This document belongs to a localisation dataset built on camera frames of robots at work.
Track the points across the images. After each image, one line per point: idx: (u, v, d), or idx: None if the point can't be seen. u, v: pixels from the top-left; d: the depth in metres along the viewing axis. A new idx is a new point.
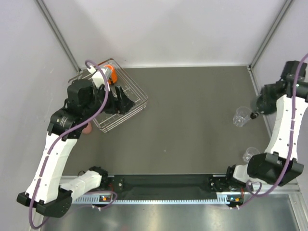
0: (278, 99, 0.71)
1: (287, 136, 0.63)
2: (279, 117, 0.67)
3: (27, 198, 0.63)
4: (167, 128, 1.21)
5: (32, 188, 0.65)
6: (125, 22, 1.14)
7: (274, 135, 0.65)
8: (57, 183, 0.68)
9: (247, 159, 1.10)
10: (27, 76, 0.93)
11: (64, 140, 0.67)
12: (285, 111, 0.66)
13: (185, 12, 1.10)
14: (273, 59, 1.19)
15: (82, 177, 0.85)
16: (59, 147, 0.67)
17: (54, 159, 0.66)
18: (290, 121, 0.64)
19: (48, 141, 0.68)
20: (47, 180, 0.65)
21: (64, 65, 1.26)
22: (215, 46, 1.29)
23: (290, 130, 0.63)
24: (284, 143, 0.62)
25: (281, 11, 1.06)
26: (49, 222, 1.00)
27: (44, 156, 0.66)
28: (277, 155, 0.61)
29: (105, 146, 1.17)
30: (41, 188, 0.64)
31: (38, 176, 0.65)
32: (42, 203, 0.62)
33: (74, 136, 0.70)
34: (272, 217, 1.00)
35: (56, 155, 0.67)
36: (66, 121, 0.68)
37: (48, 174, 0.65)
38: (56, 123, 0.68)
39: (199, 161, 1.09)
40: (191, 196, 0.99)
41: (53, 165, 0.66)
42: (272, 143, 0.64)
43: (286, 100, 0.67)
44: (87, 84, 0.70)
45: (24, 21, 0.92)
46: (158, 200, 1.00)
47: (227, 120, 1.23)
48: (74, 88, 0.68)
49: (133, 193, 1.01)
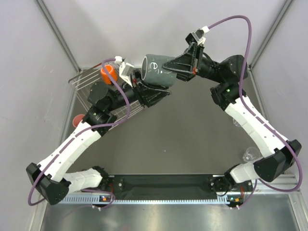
0: (226, 108, 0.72)
1: (266, 131, 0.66)
2: (243, 121, 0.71)
3: (37, 170, 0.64)
4: (167, 128, 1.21)
5: (46, 162, 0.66)
6: (125, 21, 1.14)
7: (258, 138, 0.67)
8: (68, 168, 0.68)
9: (247, 159, 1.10)
10: (28, 76, 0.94)
11: (94, 131, 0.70)
12: (244, 115, 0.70)
13: (186, 12, 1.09)
14: (272, 58, 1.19)
15: (83, 173, 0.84)
16: (85, 135, 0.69)
17: (77, 144, 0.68)
18: (255, 119, 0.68)
19: (80, 126, 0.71)
20: (63, 160, 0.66)
21: (64, 64, 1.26)
22: (215, 46, 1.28)
23: (263, 123, 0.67)
24: (271, 136, 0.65)
25: (282, 11, 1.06)
26: (49, 222, 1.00)
27: (71, 136, 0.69)
28: (279, 149, 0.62)
29: (105, 146, 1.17)
30: (55, 164, 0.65)
31: (57, 152, 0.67)
32: (48, 179, 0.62)
33: (101, 132, 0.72)
34: (272, 217, 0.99)
35: (80, 140, 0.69)
36: (100, 118, 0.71)
37: (67, 155, 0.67)
38: (91, 116, 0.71)
39: (199, 161, 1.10)
40: (191, 196, 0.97)
41: (73, 149, 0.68)
42: (263, 145, 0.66)
43: (235, 107, 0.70)
44: (102, 94, 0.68)
45: (25, 21, 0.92)
46: (157, 200, 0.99)
47: (227, 120, 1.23)
48: (94, 99, 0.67)
49: (133, 193, 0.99)
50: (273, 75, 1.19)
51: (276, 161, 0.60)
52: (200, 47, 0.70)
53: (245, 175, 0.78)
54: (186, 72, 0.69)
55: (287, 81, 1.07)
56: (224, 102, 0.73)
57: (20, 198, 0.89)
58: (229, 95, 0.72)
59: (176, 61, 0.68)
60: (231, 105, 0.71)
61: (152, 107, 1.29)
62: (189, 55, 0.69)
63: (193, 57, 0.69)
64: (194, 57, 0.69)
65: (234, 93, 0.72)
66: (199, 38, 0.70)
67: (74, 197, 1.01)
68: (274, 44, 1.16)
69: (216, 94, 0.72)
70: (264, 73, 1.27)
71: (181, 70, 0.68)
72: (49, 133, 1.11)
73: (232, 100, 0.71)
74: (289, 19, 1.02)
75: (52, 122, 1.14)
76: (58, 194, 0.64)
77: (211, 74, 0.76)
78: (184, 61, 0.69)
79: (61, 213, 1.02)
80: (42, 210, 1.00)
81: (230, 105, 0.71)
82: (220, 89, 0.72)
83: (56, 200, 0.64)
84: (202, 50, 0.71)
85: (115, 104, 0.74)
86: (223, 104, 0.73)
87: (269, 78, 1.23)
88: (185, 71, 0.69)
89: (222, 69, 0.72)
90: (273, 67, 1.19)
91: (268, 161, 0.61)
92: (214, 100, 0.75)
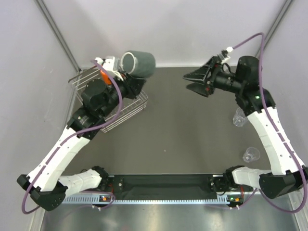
0: (250, 116, 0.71)
1: (284, 149, 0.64)
2: (264, 133, 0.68)
3: (27, 182, 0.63)
4: (165, 128, 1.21)
5: (34, 173, 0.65)
6: (125, 21, 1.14)
7: (273, 154, 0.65)
8: (58, 175, 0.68)
9: (247, 159, 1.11)
10: (28, 77, 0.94)
11: (79, 137, 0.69)
12: (266, 127, 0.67)
13: (186, 12, 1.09)
14: (273, 58, 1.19)
15: (82, 175, 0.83)
16: (71, 143, 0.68)
17: (63, 152, 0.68)
18: (276, 134, 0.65)
19: (65, 133, 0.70)
20: (51, 170, 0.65)
21: (64, 64, 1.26)
22: (216, 46, 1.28)
23: (284, 142, 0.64)
24: (287, 157, 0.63)
25: (282, 11, 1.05)
26: (49, 222, 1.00)
27: (57, 146, 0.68)
28: (291, 172, 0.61)
29: (105, 146, 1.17)
30: (43, 175, 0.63)
31: (44, 163, 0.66)
32: (38, 191, 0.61)
33: (88, 136, 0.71)
34: (273, 217, 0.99)
35: (66, 148, 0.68)
36: (85, 121, 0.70)
37: (55, 164, 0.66)
38: (75, 120, 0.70)
39: (197, 160, 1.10)
40: (191, 196, 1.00)
41: (60, 158, 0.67)
42: (275, 162, 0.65)
43: (259, 117, 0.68)
44: (98, 91, 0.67)
45: (25, 22, 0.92)
46: (157, 200, 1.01)
47: (227, 120, 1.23)
48: (89, 94, 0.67)
49: (133, 193, 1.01)
50: (273, 75, 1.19)
51: (284, 184, 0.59)
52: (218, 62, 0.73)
53: (247, 182, 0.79)
54: (200, 81, 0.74)
55: (287, 81, 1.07)
56: (249, 108, 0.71)
57: (20, 198, 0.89)
58: (256, 102, 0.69)
59: (195, 72, 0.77)
60: (256, 114, 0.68)
61: (152, 107, 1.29)
62: (207, 66, 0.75)
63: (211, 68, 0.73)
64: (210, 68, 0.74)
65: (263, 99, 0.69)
66: (224, 57, 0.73)
67: (75, 197, 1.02)
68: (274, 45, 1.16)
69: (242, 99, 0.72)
70: (264, 72, 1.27)
71: (195, 79, 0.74)
72: (49, 134, 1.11)
73: (258, 108, 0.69)
74: (290, 19, 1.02)
75: (52, 122, 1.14)
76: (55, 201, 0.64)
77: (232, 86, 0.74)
78: (201, 72, 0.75)
79: (61, 213, 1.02)
80: (42, 211, 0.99)
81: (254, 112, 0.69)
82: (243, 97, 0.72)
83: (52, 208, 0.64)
84: (219, 66, 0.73)
85: (109, 104, 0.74)
86: (248, 110, 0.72)
87: (269, 78, 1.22)
88: (199, 80, 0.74)
89: (237, 74, 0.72)
90: (273, 67, 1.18)
91: (275, 180, 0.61)
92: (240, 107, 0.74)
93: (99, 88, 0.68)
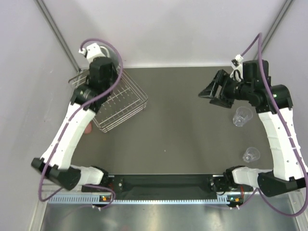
0: (262, 115, 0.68)
1: (292, 156, 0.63)
2: (274, 134, 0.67)
3: (42, 163, 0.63)
4: (166, 127, 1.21)
5: (48, 153, 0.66)
6: (125, 22, 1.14)
7: (280, 158, 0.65)
8: (70, 153, 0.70)
9: (247, 159, 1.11)
10: (28, 77, 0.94)
11: (85, 110, 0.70)
12: (278, 130, 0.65)
13: (185, 12, 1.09)
14: (273, 58, 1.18)
15: (86, 168, 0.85)
16: (79, 117, 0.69)
17: (73, 127, 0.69)
18: (287, 139, 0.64)
19: (70, 110, 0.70)
20: (64, 147, 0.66)
21: (64, 65, 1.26)
22: (216, 46, 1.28)
23: (294, 147, 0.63)
24: (294, 163, 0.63)
25: (282, 12, 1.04)
26: (49, 222, 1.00)
27: (65, 122, 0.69)
28: (294, 179, 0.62)
29: (105, 146, 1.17)
30: (57, 152, 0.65)
31: (56, 140, 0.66)
32: (56, 169, 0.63)
33: (93, 109, 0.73)
34: (273, 217, 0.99)
35: (75, 123, 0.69)
36: (88, 94, 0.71)
37: (66, 141, 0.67)
38: (78, 95, 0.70)
39: (196, 160, 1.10)
40: (191, 196, 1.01)
41: (71, 133, 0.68)
42: (280, 165, 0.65)
43: (273, 118, 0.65)
44: (106, 62, 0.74)
45: (24, 22, 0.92)
46: (158, 200, 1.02)
47: (227, 120, 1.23)
48: (96, 65, 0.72)
49: (134, 193, 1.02)
50: (273, 74, 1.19)
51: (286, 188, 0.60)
52: (222, 76, 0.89)
53: (247, 182, 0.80)
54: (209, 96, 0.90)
55: (288, 81, 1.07)
56: (263, 105, 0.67)
57: (20, 198, 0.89)
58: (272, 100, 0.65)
59: (206, 89, 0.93)
60: (270, 115, 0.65)
61: (152, 107, 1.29)
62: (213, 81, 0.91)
63: (217, 82, 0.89)
64: (217, 83, 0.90)
65: (278, 96, 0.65)
66: (236, 66, 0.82)
67: (74, 197, 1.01)
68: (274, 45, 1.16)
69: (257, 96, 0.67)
70: None
71: (204, 95, 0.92)
72: (49, 133, 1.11)
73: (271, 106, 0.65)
74: (290, 19, 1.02)
75: (52, 122, 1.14)
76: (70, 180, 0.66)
77: (243, 90, 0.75)
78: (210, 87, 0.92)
79: (61, 213, 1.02)
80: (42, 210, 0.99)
81: (267, 111, 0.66)
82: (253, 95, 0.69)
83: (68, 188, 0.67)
84: (225, 79, 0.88)
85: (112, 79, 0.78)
86: (262, 108, 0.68)
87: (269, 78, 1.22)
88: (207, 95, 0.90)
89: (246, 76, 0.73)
90: (273, 67, 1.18)
91: (275, 182, 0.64)
92: (252, 103, 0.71)
93: (102, 61, 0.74)
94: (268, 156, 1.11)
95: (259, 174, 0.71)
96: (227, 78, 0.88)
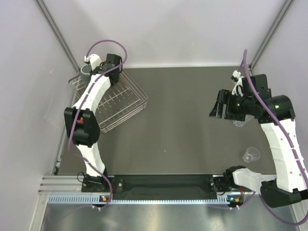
0: (264, 124, 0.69)
1: (295, 167, 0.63)
2: (276, 146, 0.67)
3: (74, 109, 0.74)
4: (166, 127, 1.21)
5: (78, 103, 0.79)
6: (124, 21, 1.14)
7: (282, 170, 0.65)
8: (94, 106, 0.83)
9: (247, 159, 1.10)
10: (28, 77, 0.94)
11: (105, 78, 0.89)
12: (281, 141, 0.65)
13: (186, 12, 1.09)
14: (273, 58, 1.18)
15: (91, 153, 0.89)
16: (102, 81, 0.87)
17: (97, 86, 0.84)
18: (290, 150, 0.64)
19: (92, 78, 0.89)
20: (92, 98, 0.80)
21: (64, 64, 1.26)
22: (216, 46, 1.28)
23: (297, 160, 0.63)
24: (297, 174, 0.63)
25: (282, 11, 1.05)
26: (49, 222, 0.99)
27: (91, 83, 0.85)
28: (298, 191, 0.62)
29: (105, 146, 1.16)
30: (87, 101, 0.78)
31: (85, 93, 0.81)
32: (88, 110, 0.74)
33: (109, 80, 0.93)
34: (273, 217, 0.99)
35: (99, 84, 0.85)
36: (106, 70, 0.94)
37: (94, 94, 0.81)
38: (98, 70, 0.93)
39: (196, 160, 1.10)
40: (191, 196, 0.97)
41: (96, 89, 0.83)
42: (283, 177, 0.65)
43: (275, 129, 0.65)
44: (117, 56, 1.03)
45: (24, 22, 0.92)
46: (157, 200, 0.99)
47: (227, 120, 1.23)
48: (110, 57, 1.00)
49: (133, 193, 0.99)
50: (273, 74, 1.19)
51: (289, 200, 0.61)
52: (225, 95, 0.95)
53: (247, 185, 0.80)
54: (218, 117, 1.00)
55: (288, 82, 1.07)
56: (265, 116, 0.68)
57: (20, 198, 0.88)
58: (274, 112, 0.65)
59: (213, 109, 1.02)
60: (273, 125, 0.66)
61: (153, 108, 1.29)
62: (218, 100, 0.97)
63: (220, 102, 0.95)
64: (221, 101, 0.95)
65: (281, 107, 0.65)
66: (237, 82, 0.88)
67: (74, 197, 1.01)
68: (274, 45, 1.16)
69: (258, 108, 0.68)
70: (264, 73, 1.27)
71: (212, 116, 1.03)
72: (49, 133, 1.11)
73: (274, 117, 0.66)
74: (290, 19, 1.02)
75: (52, 122, 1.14)
76: (95, 131, 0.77)
77: (245, 104, 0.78)
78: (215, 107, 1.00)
79: (61, 213, 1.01)
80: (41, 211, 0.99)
81: (269, 121, 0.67)
82: (254, 106, 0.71)
83: (91, 138, 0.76)
84: (229, 96, 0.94)
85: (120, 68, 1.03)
86: (265, 118, 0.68)
87: (269, 78, 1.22)
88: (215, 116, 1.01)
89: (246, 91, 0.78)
90: (273, 67, 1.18)
91: (277, 192, 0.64)
92: (254, 115, 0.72)
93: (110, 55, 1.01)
94: (268, 156, 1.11)
95: (261, 184, 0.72)
96: (229, 96, 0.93)
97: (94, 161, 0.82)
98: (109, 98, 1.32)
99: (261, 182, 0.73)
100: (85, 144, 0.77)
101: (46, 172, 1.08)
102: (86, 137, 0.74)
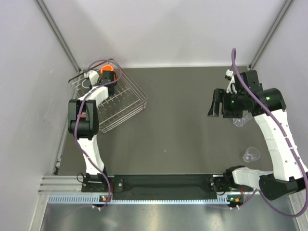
0: (258, 117, 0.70)
1: (289, 156, 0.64)
2: (271, 136, 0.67)
3: (78, 101, 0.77)
4: (166, 127, 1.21)
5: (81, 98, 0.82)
6: (124, 22, 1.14)
7: (278, 159, 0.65)
8: None
9: (247, 159, 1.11)
10: (28, 77, 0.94)
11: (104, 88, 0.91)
12: (274, 131, 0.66)
13: (186, 12, 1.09)
14: (273, 58, 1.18)
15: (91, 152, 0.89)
16: (102, 88, 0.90)
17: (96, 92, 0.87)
18: (284, 139, 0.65)
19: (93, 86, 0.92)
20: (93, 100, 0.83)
21: (64, 65, 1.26)
22: (216, 46, 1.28)
23: (290, 147, 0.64)
24: (292, 163, 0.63)
25: (281, 11, 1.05)
26: (49, 222, 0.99)
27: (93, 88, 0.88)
28: (294, 179, 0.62)
29: (105, 146, 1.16)
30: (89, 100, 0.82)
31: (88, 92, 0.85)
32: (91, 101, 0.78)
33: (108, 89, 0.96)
34: (272, 217, 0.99)
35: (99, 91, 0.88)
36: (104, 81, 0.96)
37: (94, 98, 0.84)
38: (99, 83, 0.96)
39: (196, 160, 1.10)
40: (191, 196, 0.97)
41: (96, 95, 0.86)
42: (280, 167, 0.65)
43: (268, 120, 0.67)
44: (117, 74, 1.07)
45: (24, 22, 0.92)
46: (157, 200, 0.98)
47: (227, 120, 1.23)
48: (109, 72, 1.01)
49: (133, 193, 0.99)
50: (273, 74, 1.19)
51: (287, 189, 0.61)
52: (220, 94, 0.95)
53: (247, 184, 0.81)
54: (214, 115, 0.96)
55: (288, 82, 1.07)
56: (257, 108, 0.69)
57: (20, 198, 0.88)
58: (265, 103, 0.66)
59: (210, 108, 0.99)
60: (264, 116, 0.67)
61: (152, 107, 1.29)
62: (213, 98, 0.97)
63: (216, 101, 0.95)
64: (217, 100, 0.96)
65: (273, 98, 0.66)
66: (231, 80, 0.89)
67: (74, 197, 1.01)
68: (274, 45, 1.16)
69: (250, 101, 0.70)
70: (264, 73, 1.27)
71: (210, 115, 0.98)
72: (49, 133, 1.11)
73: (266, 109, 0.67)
74: (290, 19, 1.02)
75: (52, 122, 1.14)
76: (96, 123, 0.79)
77: (238, 99, 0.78)
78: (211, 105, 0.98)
79: (61, 213, 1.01)
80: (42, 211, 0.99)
81: (262, 113, 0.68)
82: (245, 100, 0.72)
83: (93, 131, 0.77)
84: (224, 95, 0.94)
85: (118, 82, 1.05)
86: (257, 110, 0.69)
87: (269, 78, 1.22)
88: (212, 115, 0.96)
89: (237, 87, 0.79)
90: (273, 67, 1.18)
91: (275, 183, 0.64)
92: (247, 109, 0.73)
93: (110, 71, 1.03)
94: (268, 156, 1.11)
95: (259, 177, 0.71)
96: (224, 95, 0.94)
97: (94, 156, 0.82)
98: (109, 98, 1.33)
99: (259, 175, 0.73)
100: (86, 137, 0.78)
101: (46, 172, 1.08)
102: (88, 128, 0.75)
